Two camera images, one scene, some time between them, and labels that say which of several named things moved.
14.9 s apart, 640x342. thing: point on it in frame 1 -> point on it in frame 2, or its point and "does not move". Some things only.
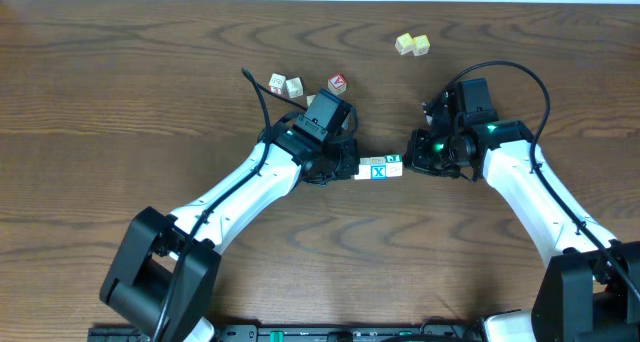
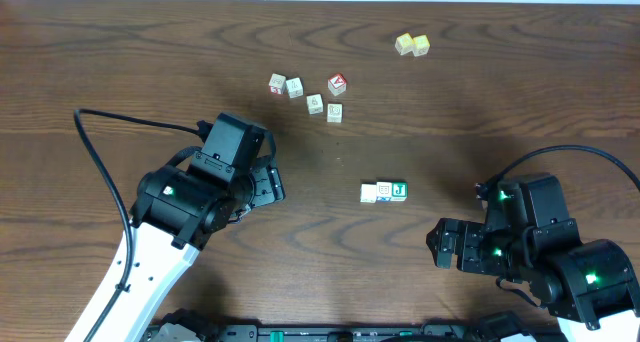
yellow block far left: [404, 43] does not move
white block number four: [364, 172] -> [368, 193]
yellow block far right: [421, 45] does not move
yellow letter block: [378, 171] -> [383, 191]
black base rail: [283, 333] does not move
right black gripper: [416, 155] -> [477, 234]
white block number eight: [394, 165] -> [399, 191]
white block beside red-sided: [294, 87] does not move
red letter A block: [337, 84] does not move
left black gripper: [356, 156] -> [264, 191]
